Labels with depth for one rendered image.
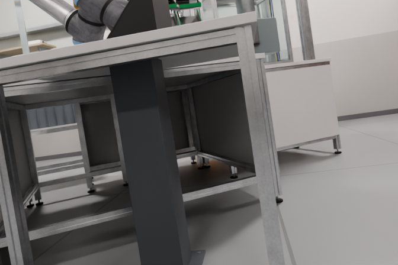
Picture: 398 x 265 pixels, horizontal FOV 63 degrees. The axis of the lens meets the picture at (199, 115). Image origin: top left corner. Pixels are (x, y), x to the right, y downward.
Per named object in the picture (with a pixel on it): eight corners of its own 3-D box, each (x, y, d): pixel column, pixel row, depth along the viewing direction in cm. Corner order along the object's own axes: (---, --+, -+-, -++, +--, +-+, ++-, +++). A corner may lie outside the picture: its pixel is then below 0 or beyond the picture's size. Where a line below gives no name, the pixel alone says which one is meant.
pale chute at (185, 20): (207, 39, 189) (208, 33, 185) (185, 42, 187) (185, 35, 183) (197, 15, 207) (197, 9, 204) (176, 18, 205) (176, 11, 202)
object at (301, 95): (343, 152, 292) (330, 57, 288) (232, 179, 256) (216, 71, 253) (297, 146, 356) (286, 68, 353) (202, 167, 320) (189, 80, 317)
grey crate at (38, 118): (80, 122, 349) (77, 100, 348) (15, 132, 328) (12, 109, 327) (81, 122, 389) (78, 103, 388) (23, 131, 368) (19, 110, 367)
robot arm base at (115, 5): (131, 2, 115) (109, -13, 116) (112, 39, 119) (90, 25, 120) (147, 9, 130) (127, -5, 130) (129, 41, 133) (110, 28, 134)
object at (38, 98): (265, 57, 184) (265, 52, 184) (-49, 92, 135) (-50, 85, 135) (190, 83, 317) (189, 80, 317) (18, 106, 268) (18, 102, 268)
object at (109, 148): (298, 146, 354) (287, 68, 351) (87, 193, 283) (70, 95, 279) (279, 144, 389) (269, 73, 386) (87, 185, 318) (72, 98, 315)
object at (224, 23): (257, 21, 88) (255, 10, 88) (-33, 74, 102) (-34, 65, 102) (252, 54, 158) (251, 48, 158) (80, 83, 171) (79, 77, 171)
